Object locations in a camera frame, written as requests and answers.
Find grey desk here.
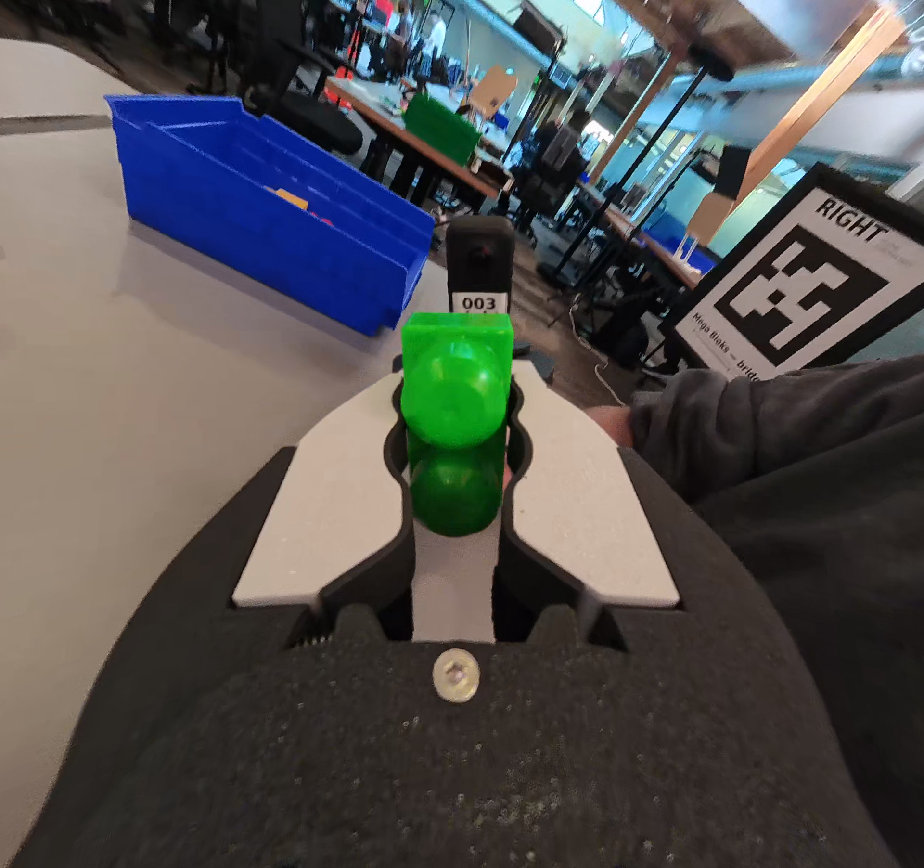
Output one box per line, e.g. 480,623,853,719
0,38,499,868

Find green plastic crate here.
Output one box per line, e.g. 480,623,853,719
403,91,483,165

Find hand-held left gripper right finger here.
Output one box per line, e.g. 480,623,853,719
498,363,681,641

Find blue plastic bin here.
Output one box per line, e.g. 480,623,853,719
103,94,436,338

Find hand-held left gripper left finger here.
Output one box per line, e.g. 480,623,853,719
231,373,416,641

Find framed marker sign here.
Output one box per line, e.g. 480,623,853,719
660,162,924,381

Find person's dark sweatshirt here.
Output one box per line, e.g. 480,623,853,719
628,355,924,868

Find black studio light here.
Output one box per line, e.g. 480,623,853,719
514,0,569,54

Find black office chair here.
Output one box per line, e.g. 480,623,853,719
238,0,365,155

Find long wooden table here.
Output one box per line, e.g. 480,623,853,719
325,77,506,197

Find green two-stud block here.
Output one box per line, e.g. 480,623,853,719
399,311,515,538

